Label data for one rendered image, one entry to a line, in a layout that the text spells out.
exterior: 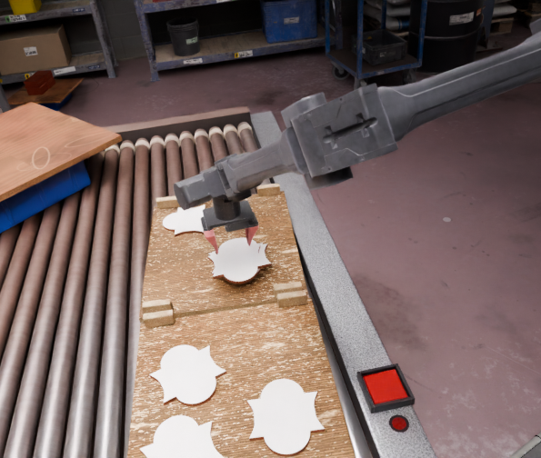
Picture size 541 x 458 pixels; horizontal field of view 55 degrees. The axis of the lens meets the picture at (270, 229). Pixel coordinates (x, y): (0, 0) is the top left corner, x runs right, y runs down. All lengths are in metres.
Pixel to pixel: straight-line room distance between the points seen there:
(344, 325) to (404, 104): 0.57
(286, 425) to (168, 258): 0.52
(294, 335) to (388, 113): 0.55
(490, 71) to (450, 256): 2.05
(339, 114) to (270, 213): 0.76
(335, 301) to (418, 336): 1.21
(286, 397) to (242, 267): 0.32
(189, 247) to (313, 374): 0.47
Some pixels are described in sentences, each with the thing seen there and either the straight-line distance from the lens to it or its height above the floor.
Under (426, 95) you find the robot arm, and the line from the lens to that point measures 0.62.
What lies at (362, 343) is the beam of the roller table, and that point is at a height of 0.91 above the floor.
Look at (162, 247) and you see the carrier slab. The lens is 1.28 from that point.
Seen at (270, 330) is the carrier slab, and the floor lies 0.94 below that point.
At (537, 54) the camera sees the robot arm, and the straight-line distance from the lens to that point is 0.75.
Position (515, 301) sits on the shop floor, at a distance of 2.53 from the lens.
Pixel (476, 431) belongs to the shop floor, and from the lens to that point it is 2.07.
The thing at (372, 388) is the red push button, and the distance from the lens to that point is 0.95.
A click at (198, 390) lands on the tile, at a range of 0.95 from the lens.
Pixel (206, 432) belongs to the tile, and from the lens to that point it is 0.90.
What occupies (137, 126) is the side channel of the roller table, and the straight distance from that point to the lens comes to 1.86.
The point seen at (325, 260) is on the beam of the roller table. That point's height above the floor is 0.91.
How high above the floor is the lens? 1.69
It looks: 36 degrees down
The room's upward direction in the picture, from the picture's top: 6 degrees counter-clockwise
